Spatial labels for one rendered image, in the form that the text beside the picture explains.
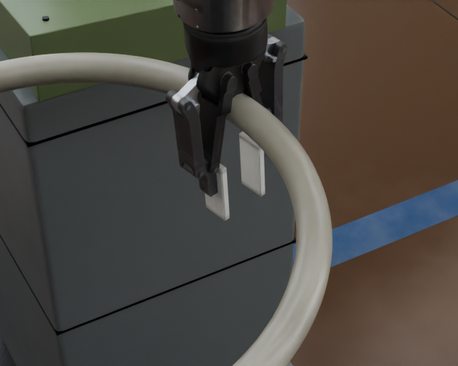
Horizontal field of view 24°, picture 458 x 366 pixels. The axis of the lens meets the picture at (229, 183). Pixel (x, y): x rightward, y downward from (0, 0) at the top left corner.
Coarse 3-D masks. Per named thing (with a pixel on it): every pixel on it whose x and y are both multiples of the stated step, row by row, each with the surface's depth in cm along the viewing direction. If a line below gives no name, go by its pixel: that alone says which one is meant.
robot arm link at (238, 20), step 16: (176, 0) 91; (192, 0) 88; (208, 0) 88; (224, 0) 88; (240, 0) 88; (256, 0) 89; (272, 0) 91; (192, 16) 90; (208, 16) 89; (224, 16) 89; (240, 16) 89; (256, 16) 90; (224, 32) 90
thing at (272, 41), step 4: (268, 40) 100; (272, 40) 101; (276, 40) 101; (268, 44) 100; (272, 44) 100; (268, 48) 100; (272, 48) 100; (268, 52) 100; (272, 52) 101; (264, 56) 100; (268, 56) 100; (272, 56) 100; (264, 60) 101; (268, 60) 101; (272, 60) 100
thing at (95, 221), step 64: (0, 128) 140; (64, 128) 130; (128, 128) 135; (0, 192) 154; (64, 192) 136; (128, 192) 141; (192, 192) 147; (0, 256) 172; (64, 256) 142; (128, 256) 148; (192, 256) 155; (256, 256) 162; (0, 320) 195; (64, 320) 149; (128, 320) 156; (192, 320) 164; (256, 320) 172
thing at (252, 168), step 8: (240, 136) 107; (248, 136) 106; (240, 144) 107; (248, 144) 106; (256, 144) 105; (240, 152) 108; (248, 152) 107; (256, 152) 106; (248, 160) 108; (256, 160) 107; (248, 168) 109; (256, 168) 108; (264, 168) 108; (248, 176) 110; (256, 176) 108; (264, 176) 108; (248, 184) 110; (256, 184) 109; (264, 184) 109; (256, 192) 110; (264, 192) 110
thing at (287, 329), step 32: (0, 64) 104; (32, 64) 104; (64, 64) 104; (96, 64) 104; (128, 64) 104; (160, 64) 103; (256, 128) 97; (288, 160) 93; (320, 192) 90; (320, 224) 87; (320, 256) 84; (288, 288) 83; (320, 288) 83; (288, 320) 80; (256, 352) 78; (288, 352) 79
